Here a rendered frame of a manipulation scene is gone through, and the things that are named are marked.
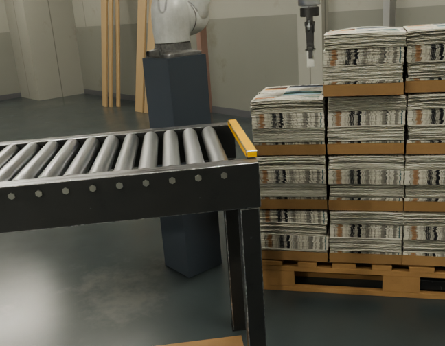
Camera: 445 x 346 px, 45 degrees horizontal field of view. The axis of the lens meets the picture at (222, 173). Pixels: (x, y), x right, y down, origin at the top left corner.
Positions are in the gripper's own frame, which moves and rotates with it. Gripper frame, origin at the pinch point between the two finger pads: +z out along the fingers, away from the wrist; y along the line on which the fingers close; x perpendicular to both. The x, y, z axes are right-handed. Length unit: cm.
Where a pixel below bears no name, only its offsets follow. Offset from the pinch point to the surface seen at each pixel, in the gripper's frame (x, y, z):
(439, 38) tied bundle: -46.3, -17.4, -6.5
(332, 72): -9.4, -20.1, 3.5
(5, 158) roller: 85, -87, 17
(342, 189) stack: -13, -18, 50
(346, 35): -14.6, -20.9, -9.5
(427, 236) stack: -45, -19, 69
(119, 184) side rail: 38, -108, 18
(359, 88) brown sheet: -19.2, -21.1, 9.6
